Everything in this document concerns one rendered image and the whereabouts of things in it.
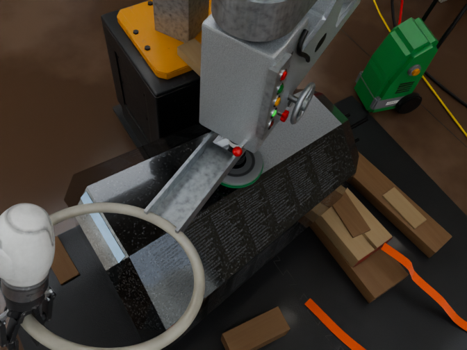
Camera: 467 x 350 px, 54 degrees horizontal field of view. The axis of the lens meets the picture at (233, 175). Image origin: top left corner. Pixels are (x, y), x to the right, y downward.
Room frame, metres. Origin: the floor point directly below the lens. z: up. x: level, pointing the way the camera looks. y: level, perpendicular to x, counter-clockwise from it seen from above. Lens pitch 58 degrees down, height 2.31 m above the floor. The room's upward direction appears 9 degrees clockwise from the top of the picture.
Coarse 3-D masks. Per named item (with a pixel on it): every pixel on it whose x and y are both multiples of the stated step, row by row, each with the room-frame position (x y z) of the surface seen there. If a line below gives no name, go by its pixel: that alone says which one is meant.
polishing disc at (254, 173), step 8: (224, 144) 1.04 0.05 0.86; (248, 152) 1.03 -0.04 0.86; (256, 152) 1.03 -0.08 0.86; (248, 160) 0.99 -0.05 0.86; (256, 160) 0.99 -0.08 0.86; (240, 168) 0.95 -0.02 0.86; (248, 168) 0.95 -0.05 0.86; (256, 168) 0.96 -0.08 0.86; (232, 176) 0.90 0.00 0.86; (240, 176) 0.91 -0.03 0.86; (248, 176) 0.92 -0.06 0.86; (256, 176) 0.92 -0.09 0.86; (232, 184) 0.87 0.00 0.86; (240, 184) 0.88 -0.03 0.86
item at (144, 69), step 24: (120, 48) 1.62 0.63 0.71; (120, 72) 1.69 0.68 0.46; (144, 72) 1.46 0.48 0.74; (192, 72) 1.51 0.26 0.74; (120, 96) 1.73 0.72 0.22; (144, 96) 1.46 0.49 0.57; (168, 96) 1.38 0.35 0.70; (192, 96) 1.46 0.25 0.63; (120, 120) 1.71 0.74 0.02; (144, 120) 1.50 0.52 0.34; (168, 120) 1.38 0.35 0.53; (192, 120) 1.47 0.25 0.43; (144, 144) 1.52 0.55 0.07
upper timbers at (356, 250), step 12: (348, 192) 1.32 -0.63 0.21; (360, 204) 1.26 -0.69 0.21; (324, 216) 1.16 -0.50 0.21; (336, 216) 1.17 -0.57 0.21; (372, 216) 1.20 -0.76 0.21; (324, 228) 1.12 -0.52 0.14; (336, 228) 1.10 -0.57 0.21; (372, 228) 1.13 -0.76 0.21; (384, 228) 1.14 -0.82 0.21; (336, 240) 1.05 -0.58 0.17; (348, 240) 1.04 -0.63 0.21; (360, 240) 1.05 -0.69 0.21; (372, 240) 1.06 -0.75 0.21; (384, 240) 1.07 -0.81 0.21; (348, 252) 0.99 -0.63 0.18; (360, 252) 0.99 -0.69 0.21; (372, 252) 1.03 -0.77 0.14
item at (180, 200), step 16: (208, 144) 0.89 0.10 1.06; (192, 160) 0.80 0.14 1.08; (208, 160) 0.83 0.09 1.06; (224, 160) 0.84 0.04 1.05; (176, 176) 0.72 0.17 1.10; (192, 176) 0.76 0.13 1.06; (208, 176) 0.77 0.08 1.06; (224, 176) 0.78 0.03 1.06; (160, 192) 0.66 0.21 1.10; (176, 192) 0.69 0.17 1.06; (192, 192) 0.70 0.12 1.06; (208, 192) 0.69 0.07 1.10; (160, 208) 0.63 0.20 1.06; (176, 208) 0.64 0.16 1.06; (192, 208) 0.62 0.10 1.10; (176, 224) 0.58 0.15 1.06
